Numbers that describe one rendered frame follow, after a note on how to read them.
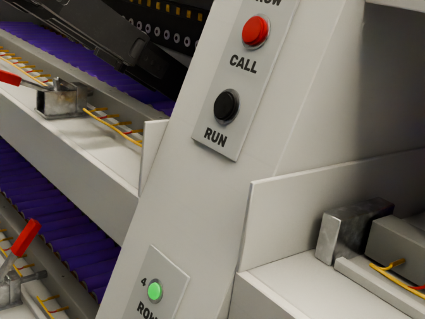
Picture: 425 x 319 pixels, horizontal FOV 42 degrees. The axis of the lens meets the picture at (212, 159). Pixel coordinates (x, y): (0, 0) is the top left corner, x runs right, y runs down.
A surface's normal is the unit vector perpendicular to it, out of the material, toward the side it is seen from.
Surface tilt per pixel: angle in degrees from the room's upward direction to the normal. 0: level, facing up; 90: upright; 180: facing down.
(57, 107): 90
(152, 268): 90
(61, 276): 18
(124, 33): 91
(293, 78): 90
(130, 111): 108
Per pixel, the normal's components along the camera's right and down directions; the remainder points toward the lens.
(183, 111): -0.70, -0.17
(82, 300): 0.12, -0.93
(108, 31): 0.66, 0.37
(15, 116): -0.78, 0.12
